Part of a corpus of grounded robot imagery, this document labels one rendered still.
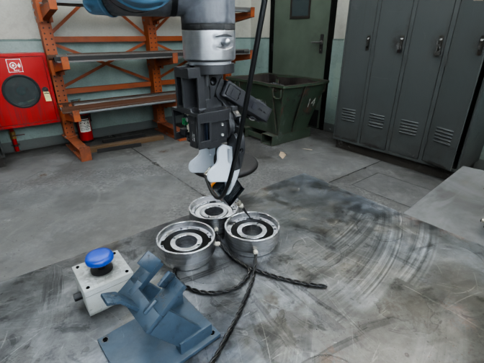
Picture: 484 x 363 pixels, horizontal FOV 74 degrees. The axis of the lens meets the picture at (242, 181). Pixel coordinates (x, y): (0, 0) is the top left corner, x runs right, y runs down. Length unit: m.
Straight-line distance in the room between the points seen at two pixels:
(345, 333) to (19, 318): 0.46
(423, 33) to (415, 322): 2.89
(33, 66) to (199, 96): 3.56
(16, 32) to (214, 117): 3.79
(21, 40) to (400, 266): 3.99
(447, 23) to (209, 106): 2.83
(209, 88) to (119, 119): 4.00
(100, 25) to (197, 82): 3.91
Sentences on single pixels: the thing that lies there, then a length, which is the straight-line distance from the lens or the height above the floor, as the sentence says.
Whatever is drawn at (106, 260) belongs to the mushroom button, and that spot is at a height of 0.87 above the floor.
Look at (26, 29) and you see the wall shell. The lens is 4.21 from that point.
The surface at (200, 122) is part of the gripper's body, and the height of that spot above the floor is 1.06.
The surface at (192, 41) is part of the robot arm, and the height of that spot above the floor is 1.16.
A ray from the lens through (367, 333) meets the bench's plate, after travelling 0.52.
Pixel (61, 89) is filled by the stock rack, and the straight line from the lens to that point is 4.03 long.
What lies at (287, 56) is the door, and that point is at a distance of 4.83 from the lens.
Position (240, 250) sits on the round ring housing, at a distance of 0.59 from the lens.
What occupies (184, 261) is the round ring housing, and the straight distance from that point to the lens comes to 0.56.
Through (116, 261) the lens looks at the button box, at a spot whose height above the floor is 0.84.
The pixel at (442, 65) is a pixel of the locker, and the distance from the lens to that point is 3.21.
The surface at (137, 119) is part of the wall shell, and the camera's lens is 4.55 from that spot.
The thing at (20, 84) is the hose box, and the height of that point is 0.72.
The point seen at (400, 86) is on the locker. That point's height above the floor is 0.75.
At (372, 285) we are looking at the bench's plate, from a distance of 0.59.
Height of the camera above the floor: 1.17
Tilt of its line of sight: 25 degrees down
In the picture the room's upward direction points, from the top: straight up
